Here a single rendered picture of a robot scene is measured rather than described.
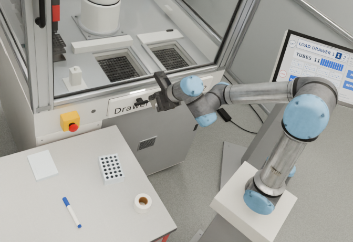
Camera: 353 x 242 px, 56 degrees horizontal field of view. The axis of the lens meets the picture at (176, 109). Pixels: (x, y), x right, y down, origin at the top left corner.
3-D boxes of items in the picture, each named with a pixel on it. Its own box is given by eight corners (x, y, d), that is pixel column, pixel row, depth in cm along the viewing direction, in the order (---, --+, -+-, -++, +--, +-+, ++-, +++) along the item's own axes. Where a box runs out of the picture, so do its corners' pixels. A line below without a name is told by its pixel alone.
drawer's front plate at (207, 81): (207, 91, 188) (214, 76, 180) (164, 103, 173) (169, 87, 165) (206, 89, 189) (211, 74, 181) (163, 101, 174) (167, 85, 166)
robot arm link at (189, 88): (195, 101, 116) (182, 80, 114) (179, 106, 125) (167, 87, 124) (209, 90, 120) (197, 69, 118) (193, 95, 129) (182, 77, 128)
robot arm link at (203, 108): (226, 111, 126) (211, 86, 125) (211, 126, 119) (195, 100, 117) (211, 116, 132) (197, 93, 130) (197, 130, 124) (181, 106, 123)
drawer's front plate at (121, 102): (160, 104, 172) (165, 88, 164) (108, 118, 157) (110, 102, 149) (158, 102, 173) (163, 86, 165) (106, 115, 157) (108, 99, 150)
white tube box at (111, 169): (123, 181, 142) (124, 176, 139) (104, 185, 138) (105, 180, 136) (116, 158, 149) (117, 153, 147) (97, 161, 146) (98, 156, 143)
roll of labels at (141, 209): (149, 214, 134) (151, 209, 132) (132, 213, 133) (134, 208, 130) (149, 198, 139) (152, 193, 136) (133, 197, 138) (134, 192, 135)
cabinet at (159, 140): (184, 166, 250) (218, 88, 195) (43, 222, 197) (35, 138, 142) (127, 84, 299) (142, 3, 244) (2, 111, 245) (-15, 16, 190)
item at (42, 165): (58, 175, 137) (58, 172, 136) (36, 182, 132) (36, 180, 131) (48, 151, 143) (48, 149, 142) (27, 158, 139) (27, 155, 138)
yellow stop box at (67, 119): (80, 129, 146) (81, 118, 141) (63, 133, 142) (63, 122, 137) (75, 121, 148) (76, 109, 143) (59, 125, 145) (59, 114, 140)
